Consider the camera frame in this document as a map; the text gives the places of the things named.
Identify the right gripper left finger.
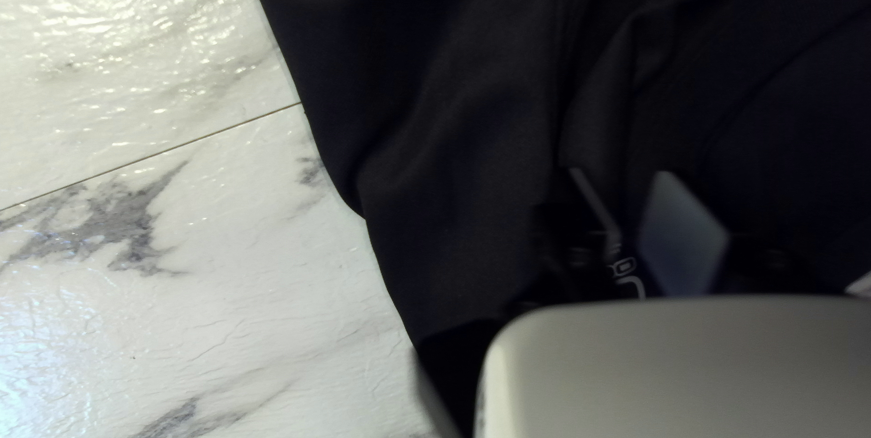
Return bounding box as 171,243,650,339
517,166,647,306

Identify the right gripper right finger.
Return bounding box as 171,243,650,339
636,170,734,297

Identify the black t-shirt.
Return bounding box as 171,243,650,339
243,0,871,435

